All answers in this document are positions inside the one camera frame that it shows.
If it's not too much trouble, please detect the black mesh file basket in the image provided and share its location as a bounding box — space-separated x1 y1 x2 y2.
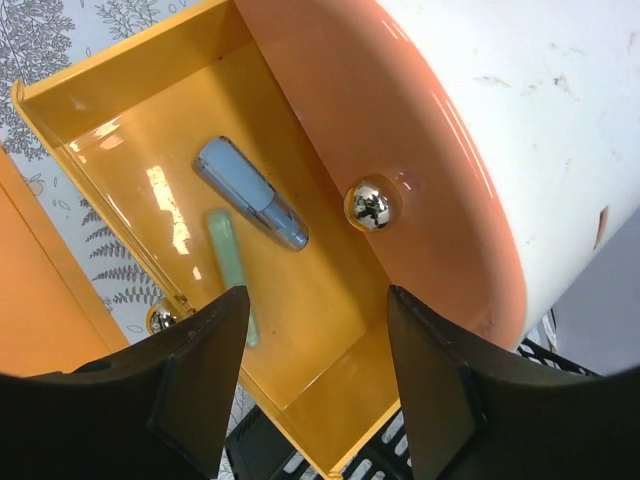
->
218 321 596 480

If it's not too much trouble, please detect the blue stapler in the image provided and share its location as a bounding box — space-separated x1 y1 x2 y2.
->
194 136 309 251

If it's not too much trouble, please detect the yellow drawer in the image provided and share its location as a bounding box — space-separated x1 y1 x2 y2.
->
9 0 404 480

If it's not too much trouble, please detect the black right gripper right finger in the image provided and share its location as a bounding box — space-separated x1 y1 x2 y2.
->
387 286 639 479

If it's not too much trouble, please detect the green eraser stick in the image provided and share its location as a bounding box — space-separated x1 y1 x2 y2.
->
205 208 262 350

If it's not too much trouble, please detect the orange folder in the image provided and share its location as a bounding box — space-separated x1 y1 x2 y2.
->
0 154 129 377

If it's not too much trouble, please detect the cream round drawer cabinet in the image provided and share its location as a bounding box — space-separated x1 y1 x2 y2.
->
383 1 639 326

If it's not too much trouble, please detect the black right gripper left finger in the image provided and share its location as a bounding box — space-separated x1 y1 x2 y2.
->
1 287 250 479

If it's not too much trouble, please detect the orange drawer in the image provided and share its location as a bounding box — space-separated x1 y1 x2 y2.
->
237 1 527 349

